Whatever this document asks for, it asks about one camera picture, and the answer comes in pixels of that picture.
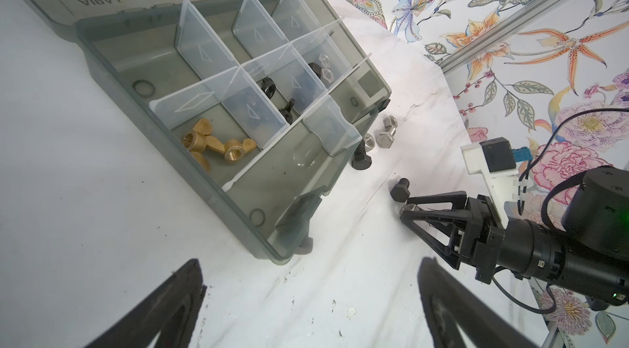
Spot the silver hex nut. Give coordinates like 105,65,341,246
400,203,419,216
363,133,376,153

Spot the black hex bolt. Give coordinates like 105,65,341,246
351,148,372,171
390,178,410,203
295,236,314,255

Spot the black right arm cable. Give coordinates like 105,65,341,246
490,106,629,315

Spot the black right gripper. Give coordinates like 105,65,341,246
400,191,505,284

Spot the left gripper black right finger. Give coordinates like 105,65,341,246
417,257,534,347

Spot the grey plastic organizer box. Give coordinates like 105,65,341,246
25,0,391,265

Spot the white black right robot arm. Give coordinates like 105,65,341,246
401,166,628,306

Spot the aluminium corner frame post right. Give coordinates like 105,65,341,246
440,0,565,74

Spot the silver threaded bolt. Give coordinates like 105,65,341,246
376,116,398,148

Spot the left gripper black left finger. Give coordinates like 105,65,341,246
88,259,207,347

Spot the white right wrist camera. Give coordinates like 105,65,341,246
461,137,519,228

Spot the brass wing nut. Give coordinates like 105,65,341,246
224,138,257,162
182,118,226,173

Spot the black wing nut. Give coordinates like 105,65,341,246
279,99,296,125
259,77,276,99

